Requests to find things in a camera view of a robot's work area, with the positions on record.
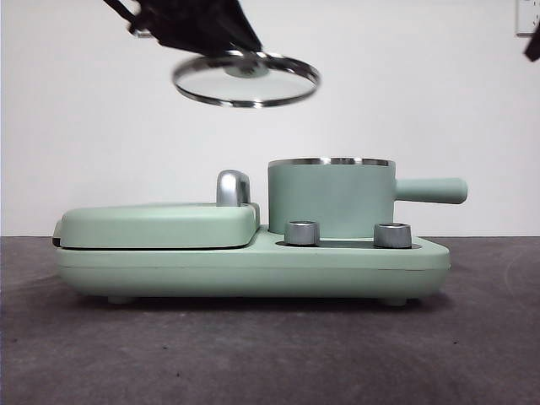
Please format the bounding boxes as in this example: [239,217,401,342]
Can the green griddle cover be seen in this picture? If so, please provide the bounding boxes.
[53,201,264,251]

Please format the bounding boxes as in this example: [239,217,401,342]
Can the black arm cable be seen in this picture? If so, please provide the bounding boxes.
[102,0,143,31]

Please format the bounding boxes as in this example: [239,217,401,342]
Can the green breakfast machine base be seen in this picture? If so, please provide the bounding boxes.
[57,223,453,307]

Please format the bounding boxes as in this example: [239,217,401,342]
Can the green pot with handle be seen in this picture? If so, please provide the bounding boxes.
[267,156,469,238]

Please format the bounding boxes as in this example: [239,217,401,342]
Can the white wall socket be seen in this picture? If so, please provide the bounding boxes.
[515,0,540,38]

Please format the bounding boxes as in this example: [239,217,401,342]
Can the chrome cover handle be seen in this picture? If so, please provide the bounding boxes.
[216,170,255,208]

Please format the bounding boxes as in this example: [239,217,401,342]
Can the glass lid with green knob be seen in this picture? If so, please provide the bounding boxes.
[170,49,322,109]

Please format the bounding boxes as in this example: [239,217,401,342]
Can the silver control knob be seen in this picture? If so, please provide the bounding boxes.
[373,221,413,249]
[284,219,322,246]

